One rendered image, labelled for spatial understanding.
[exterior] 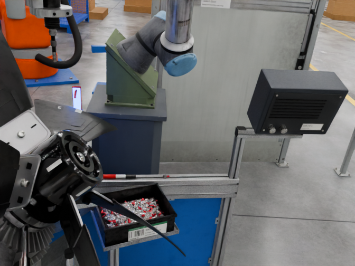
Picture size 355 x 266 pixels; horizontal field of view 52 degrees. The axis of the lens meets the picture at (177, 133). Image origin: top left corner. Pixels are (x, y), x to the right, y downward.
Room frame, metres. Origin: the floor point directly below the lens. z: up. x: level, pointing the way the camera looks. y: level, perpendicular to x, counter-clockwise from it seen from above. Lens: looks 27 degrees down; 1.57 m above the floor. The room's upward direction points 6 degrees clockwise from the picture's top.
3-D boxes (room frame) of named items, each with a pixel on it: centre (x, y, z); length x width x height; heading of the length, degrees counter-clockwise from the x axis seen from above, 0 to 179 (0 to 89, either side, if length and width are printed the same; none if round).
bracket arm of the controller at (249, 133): (1.12, -0.31, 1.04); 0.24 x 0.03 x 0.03; 101
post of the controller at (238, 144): (1.10, -0.21, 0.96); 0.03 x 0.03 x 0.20; 11
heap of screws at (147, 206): (0.86, 0.11, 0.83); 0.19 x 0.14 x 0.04; 116
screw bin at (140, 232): (0.86, 0.11, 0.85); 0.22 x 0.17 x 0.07; 116
